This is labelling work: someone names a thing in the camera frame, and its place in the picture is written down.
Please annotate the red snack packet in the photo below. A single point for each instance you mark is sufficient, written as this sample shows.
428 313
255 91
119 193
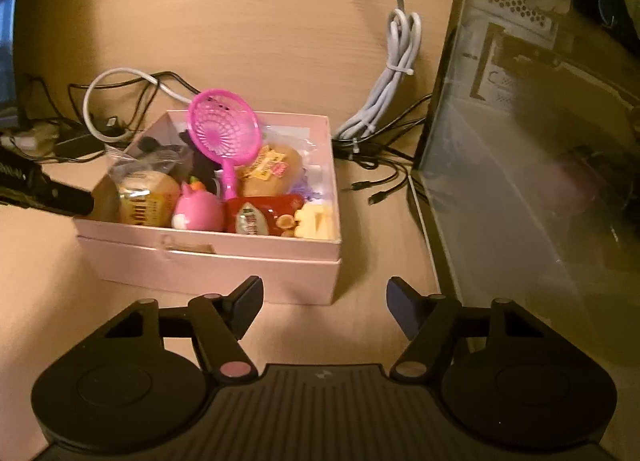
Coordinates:
255 218

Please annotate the bread in clear plastic bag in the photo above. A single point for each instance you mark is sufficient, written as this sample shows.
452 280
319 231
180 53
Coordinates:
145 198

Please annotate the pink cardboard box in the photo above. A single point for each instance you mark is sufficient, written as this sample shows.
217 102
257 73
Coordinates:
200 271

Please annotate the glass panel computer case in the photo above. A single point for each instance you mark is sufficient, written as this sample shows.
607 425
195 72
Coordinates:
540 141

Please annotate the black toy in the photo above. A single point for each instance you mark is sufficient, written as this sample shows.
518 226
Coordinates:
202 163

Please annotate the yellow toy cheese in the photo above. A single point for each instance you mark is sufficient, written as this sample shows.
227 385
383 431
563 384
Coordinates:
315 221

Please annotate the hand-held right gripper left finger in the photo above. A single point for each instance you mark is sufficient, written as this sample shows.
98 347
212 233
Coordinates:
248 302

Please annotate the black power adapter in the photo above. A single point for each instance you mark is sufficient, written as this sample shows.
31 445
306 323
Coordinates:
77 146

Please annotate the purple paper shreds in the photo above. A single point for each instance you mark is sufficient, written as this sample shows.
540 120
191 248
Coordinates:
311 191

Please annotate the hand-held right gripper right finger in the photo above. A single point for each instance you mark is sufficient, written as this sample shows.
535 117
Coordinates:
403 306

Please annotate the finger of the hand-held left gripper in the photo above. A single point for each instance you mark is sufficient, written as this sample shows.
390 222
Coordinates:
60 193

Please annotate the pink plastic toy strainer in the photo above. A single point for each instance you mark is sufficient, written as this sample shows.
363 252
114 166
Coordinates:
222 126

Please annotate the pink round toy figure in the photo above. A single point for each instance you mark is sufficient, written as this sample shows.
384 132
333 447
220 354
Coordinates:
200 211

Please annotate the bread with yellow red label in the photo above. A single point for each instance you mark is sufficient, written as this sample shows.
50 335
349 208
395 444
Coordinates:
270 168

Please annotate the white power strip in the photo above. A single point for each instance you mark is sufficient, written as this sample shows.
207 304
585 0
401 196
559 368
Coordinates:
30 133

